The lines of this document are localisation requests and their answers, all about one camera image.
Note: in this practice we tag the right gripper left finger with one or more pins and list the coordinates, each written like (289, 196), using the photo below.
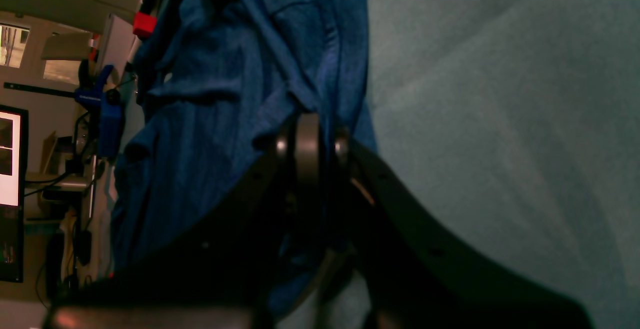
(219, 273)

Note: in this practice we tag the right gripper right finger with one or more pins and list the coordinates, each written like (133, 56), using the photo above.
(420, 275)

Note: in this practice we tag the dark blue t-shirt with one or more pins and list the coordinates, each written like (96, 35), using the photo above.
(216, 80)

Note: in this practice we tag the light blue table cloth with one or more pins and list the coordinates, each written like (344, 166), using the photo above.
(516, 123)

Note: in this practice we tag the blue orange bottom clamp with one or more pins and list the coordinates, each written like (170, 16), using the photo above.
(106, 112)

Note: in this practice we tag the orange red cube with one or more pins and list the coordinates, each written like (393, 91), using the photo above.
(144, 25)

